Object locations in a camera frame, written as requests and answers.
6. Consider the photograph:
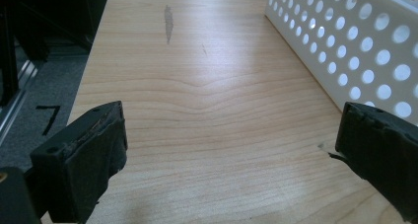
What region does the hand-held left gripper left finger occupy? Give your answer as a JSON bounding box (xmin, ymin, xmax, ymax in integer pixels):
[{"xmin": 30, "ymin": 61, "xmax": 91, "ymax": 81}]
[{"xmin": 30, "ymin": 101, "xmax": 128, "ymax": 224}]

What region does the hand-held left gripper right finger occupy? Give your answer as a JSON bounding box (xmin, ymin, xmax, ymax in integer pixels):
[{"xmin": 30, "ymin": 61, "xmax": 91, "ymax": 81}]
[{"xmin": 328, "ymin": 102, "xmax": 418, "ymax": 222}]

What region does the white perforated plastic basket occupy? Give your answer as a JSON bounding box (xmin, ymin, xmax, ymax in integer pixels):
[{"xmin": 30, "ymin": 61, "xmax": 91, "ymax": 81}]
[{"xmin": 264, "ymin": 0, "xmax": 418, "ymax": 126}]

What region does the black metal stand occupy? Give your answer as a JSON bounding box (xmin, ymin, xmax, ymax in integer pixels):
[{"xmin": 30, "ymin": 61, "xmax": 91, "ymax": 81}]
[{"xmin": 0, "ymin": 0, "xmax": 112, "ymax": 108}]

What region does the silver aluminium frame rail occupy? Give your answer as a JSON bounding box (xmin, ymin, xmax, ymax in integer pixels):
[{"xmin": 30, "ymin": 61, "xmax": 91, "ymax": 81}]
[{"xmin": 0, "ymin": 59, "xmax": 37, "ymax": 146}]

